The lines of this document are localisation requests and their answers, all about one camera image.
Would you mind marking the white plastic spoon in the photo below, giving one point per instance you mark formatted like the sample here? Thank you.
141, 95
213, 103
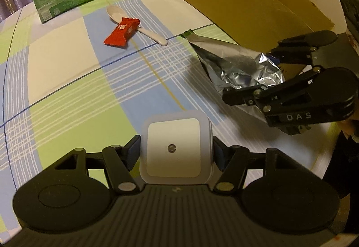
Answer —
116, 14

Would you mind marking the silver green foil bag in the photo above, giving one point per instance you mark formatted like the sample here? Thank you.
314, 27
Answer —
233, 67

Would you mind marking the checked tablecloth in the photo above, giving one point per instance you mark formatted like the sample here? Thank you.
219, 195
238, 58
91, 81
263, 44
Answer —
63, 88

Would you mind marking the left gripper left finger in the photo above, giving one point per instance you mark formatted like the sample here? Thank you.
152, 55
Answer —
119, 161

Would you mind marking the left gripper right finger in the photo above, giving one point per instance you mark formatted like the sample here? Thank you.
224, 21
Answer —
232, 162

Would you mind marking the red candy wrapper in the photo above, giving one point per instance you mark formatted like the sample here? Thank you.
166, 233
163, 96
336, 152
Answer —
123, 32

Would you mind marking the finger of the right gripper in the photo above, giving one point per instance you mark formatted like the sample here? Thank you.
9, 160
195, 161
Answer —
316, 96
299, 49

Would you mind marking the brown cardboard box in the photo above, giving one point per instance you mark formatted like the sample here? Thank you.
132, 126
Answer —
260, 24

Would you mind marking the person right hand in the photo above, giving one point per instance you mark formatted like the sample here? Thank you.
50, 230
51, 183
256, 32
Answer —
349, 128

